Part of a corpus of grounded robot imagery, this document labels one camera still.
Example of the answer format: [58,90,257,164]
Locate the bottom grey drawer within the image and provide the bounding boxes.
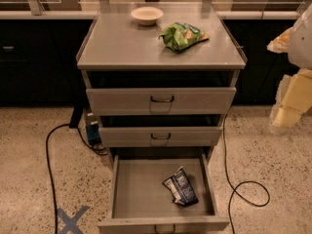
[98,154,229,234]

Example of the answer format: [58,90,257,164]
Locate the black cable right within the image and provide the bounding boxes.
[221,114,271,234]

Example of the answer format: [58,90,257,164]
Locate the top grey drawer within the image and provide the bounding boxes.
[87,87,236,116]

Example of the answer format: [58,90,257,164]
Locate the cream paper bowl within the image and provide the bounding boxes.
[131,7,164,26]

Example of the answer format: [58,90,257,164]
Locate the middle grey drawer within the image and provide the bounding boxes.
[99,127,221,147]

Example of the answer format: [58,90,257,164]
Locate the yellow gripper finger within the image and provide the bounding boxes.
[267,27,293,54]
[269,68,312,134]

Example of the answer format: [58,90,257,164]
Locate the grey drawer cabinet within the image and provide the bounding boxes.
[75,1,248,168]

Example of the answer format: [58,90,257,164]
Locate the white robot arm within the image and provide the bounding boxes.
[267,5,312,134]

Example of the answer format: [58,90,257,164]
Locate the grey drawer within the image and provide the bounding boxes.
[98,154,229,234]
[99,127,221,147]
[87,87,236,116]

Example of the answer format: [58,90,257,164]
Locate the middle drawer black handle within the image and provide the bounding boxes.
[150,133,171,140]

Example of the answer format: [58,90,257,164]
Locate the top drawer black handle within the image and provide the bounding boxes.
[150,96,175,103]

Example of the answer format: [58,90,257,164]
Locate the dark back counter cabinets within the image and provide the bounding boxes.
[0,19,298,107]

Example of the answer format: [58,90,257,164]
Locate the blue power box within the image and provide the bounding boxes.
[84,108,101,145]

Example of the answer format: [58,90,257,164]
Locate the drawer black handle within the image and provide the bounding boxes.
[154,224,176,234]
[150,133,171,140]
[150,96,175,103]

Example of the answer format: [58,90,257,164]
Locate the blue chip bag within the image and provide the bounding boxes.
[163,167,199,206]

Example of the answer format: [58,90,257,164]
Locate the green chip bag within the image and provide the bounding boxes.
[159,22,210,52]

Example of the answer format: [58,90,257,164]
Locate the black cable left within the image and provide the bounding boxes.
[45,123,108,234]

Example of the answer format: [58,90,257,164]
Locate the blue tape cross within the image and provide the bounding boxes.
[58,206,90,234]

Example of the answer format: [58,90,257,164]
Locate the black cable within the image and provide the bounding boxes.
[221,114,271,234]
[45,123,108,234]

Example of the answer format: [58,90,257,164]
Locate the bottom drawer black handle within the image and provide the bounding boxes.
[154,224,176,234]

